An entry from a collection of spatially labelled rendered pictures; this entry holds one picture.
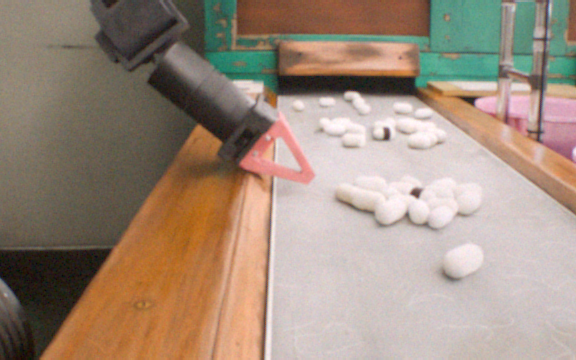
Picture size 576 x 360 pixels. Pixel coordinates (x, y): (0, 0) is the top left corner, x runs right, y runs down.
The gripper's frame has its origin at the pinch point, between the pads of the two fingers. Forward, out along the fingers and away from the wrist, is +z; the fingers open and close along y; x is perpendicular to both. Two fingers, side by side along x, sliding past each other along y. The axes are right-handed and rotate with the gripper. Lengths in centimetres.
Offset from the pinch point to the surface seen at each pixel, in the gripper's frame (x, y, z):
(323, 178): -0.1, 4.9, 2.7
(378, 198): -4.2, -8.7, 5.3
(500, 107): -22.7, 34.6, 23.4
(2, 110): 73, 145, -68
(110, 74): 40, 148, -45
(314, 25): -14, 77, -6
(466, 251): -7.4, -24.5, 8.6
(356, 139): -4.7, 21.3, 6.0
